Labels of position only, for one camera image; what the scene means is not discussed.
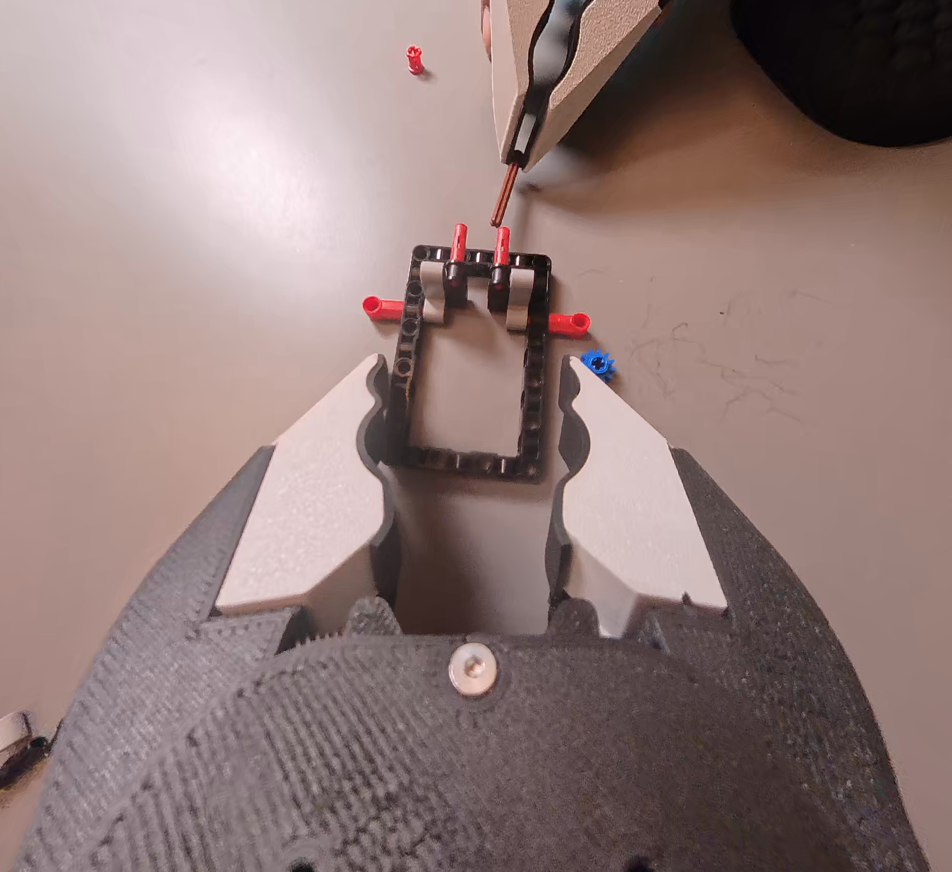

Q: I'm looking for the brown lego axle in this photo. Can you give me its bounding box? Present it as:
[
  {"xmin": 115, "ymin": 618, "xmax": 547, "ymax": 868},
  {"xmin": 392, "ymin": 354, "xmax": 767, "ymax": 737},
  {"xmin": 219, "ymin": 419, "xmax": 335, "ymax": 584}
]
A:
[{"xmin": 491, "ymin": 165, "xmax": 522, "ymax": 227}]

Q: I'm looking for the black lego frame assembly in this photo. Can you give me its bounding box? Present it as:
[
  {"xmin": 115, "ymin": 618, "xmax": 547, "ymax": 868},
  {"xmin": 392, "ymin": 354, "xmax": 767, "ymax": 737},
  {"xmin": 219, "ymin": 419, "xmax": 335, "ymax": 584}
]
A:
[{"xmin": 362, "ymin": 222, "xmax": 592, "ymax": 484}]

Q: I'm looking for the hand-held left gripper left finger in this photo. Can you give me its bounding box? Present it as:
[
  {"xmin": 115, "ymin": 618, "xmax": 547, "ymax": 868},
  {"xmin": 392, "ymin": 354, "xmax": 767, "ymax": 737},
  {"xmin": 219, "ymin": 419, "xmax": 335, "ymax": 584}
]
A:
[{"xmin": 214, "ymin": 353, "xmax": 399, "ymax": 636}]

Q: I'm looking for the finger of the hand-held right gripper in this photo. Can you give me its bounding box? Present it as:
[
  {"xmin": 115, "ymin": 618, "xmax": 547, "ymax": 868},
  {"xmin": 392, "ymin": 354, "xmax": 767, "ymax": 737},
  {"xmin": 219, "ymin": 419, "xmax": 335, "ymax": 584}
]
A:
[
  {"xmin": 485, "ymin": 0, "xmax": 560, "ymax": 164},
  {"xmin": 519, "ymin": 0, "xmax": 698, "ymax": 175}
]

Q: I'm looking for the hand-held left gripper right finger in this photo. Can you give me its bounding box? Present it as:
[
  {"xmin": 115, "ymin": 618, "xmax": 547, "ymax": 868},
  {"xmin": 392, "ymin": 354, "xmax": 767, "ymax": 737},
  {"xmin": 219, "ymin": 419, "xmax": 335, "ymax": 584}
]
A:
[{"xmin": 547, "ymin": 356, "xmax": 730, "ymax": 639}]

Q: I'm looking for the pile of small lego pieces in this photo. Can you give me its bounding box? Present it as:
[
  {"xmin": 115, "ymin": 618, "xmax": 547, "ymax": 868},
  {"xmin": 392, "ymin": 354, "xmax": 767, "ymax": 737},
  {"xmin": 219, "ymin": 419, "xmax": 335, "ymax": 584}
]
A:
[{"xmin": 0, "ymin": 710, "xmax": 50, "ymax": 790}]

